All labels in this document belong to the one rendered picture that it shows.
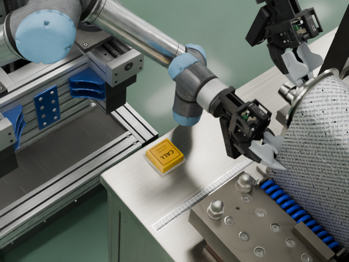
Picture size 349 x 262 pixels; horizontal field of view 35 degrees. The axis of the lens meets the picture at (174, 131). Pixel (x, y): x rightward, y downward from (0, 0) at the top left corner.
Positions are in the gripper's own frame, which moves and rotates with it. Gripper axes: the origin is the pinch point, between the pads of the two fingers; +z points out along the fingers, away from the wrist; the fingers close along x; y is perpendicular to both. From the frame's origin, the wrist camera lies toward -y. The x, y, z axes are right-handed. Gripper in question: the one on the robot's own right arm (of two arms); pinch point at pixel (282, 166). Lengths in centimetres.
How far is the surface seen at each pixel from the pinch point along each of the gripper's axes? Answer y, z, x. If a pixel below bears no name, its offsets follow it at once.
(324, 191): 4.2, 10.8, -0.3
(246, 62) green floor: -109, -89, 108
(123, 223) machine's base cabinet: -30.3, -22.0, -25.6
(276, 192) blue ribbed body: -4.8, 2.5, -2.7
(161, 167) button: -16.7, -23.3, -13.4
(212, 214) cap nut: -4.5, -2.0, -17.9
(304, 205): -4.8, 8.6, -0.2
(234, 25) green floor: -109, -114, 123
